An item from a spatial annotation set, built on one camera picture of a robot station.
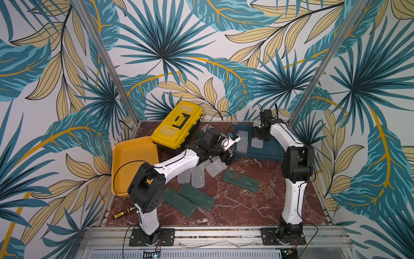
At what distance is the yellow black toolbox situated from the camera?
90 centimetres

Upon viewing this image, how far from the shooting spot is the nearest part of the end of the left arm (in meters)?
0.64

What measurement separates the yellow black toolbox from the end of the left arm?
23 cm
